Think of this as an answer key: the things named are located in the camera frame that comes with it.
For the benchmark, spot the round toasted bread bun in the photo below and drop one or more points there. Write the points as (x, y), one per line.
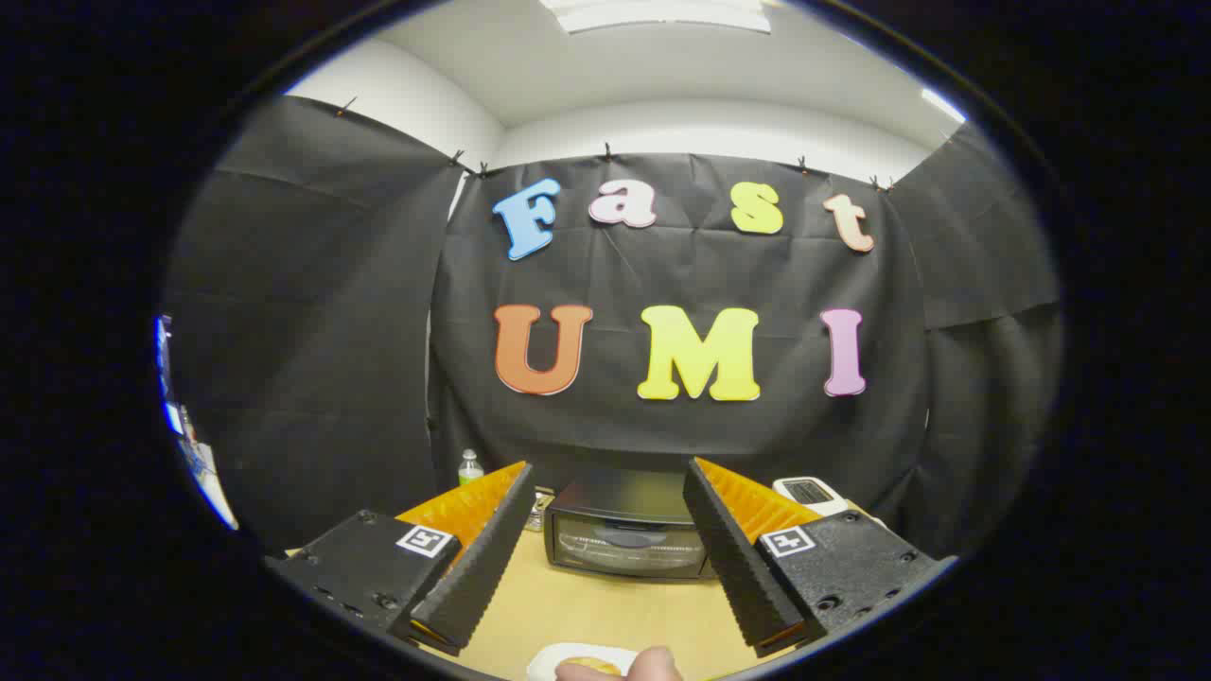
(591, 665)

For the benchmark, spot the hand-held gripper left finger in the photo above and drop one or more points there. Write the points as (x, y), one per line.
(482, 558)

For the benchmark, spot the white plate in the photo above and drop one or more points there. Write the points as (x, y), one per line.
(549, 657)

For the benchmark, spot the white pop-up toaster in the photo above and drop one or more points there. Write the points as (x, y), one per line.
(809, 494)

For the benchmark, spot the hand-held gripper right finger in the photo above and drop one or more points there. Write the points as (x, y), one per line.
(743, 558)

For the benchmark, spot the black toaster oven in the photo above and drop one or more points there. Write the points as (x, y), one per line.
(615, 539)

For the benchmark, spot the green label plastic bottle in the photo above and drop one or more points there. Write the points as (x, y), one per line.
(470, 470)

